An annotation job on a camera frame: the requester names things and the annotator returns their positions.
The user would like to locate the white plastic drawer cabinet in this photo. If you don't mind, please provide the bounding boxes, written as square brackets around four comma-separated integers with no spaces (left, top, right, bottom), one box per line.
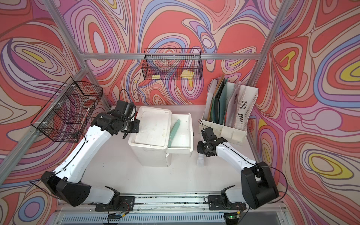
[128,106,194,167]

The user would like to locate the teal microphone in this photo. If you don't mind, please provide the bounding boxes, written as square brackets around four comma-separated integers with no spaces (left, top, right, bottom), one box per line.
[168,120,181,147]

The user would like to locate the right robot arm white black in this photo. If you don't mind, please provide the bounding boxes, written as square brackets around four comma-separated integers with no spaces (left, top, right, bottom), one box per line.
[197,127,279,209]

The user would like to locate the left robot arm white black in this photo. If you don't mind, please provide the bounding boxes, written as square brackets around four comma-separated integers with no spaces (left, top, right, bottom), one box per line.
[40,100,140,212]

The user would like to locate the translucent white plastic tube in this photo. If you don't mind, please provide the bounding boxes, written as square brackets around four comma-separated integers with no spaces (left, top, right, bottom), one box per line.
[196,154,205,167]

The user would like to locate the white desk file organizer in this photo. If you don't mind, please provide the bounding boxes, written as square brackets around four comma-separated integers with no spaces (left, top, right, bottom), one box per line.
[198,79,258,144]

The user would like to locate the teal plastic folder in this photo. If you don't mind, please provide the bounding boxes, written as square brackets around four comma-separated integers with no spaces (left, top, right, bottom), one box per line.
[212,79,227,125]

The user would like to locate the brown cardboard folder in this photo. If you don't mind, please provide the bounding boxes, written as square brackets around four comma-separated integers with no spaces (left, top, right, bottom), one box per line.
[207,74,225,122]

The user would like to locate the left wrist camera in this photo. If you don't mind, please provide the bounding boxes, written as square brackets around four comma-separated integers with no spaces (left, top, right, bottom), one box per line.
[114,100,137,119]

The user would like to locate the black wire basket left wall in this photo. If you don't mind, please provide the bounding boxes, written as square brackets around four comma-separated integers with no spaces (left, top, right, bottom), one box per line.
[31,77,103,143]

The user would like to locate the black wire basket wall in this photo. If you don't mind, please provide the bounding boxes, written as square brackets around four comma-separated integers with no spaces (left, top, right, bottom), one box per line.
[31,77,103,143]
[142,47,203,80]

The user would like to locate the black wire basket back wall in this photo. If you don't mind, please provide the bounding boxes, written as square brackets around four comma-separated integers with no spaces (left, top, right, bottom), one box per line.
[142,47,203,80]

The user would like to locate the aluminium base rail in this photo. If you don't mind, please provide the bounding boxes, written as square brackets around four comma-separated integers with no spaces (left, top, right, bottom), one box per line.
[47,192,294,225]

